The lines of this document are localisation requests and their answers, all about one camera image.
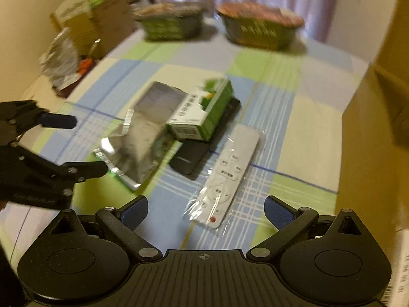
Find silver foil pouch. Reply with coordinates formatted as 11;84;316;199
94;81;186;191

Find dark noodle bowl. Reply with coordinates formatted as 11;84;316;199
217;2;304;51
133;2;205;41

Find checked tablecloth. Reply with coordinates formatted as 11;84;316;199
0;15;372;263

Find crumpled white plastic bag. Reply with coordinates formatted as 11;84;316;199
40;27;81;92

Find right dark noodle bowl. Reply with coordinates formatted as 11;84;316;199
217;2;304;51

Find white remote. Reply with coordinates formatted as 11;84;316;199
182;123;265;235

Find side cardboard boxes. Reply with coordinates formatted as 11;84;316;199
50;0;136;59

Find left dark noodle bowl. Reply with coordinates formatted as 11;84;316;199
133;2;205;41

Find brown cardboard box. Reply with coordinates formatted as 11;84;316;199
336;0;408;264

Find green throat spray box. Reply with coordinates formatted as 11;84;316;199
168;77;234;141

